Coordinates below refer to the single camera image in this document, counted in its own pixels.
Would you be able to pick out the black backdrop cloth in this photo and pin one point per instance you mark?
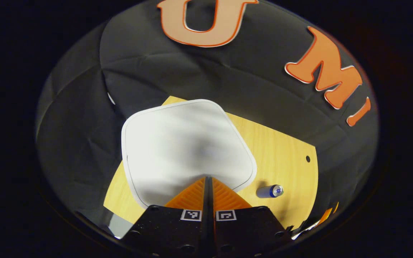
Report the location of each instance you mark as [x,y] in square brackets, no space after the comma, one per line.
[228,71]

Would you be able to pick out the white desktop garbage bin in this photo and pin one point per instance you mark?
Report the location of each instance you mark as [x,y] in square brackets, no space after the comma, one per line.
[185,150]

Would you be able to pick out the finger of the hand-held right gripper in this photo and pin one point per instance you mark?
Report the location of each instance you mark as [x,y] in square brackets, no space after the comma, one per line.
[326,215]

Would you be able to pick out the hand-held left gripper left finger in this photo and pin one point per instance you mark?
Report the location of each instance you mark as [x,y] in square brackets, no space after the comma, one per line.
[172,229]

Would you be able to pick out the blue pop can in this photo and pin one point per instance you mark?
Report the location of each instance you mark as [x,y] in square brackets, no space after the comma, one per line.
[269,191]

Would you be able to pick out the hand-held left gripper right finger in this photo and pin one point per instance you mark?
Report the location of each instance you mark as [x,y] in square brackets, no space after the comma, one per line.
[246,229]

